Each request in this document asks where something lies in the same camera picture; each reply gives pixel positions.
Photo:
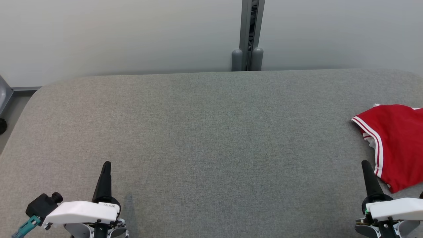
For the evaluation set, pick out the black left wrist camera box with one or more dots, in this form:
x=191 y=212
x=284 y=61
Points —
x=41 y=206

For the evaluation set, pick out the grey partition post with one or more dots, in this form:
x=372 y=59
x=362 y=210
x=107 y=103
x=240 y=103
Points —
x=246 y=26

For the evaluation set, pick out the grey partition leg with caster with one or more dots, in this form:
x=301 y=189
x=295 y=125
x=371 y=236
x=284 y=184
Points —
x=4 y=96

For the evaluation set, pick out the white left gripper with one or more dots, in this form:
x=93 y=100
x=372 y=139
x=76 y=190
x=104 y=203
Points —
x=82 y=211

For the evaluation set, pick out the teal left camera connector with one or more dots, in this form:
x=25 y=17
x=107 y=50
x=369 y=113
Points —
x=28 y=226

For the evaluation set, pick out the red basketball jersey white sleeves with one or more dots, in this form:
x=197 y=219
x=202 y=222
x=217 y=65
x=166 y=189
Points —
x=403 y=142

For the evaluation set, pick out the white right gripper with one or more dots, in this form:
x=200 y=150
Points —
x=396 y=210

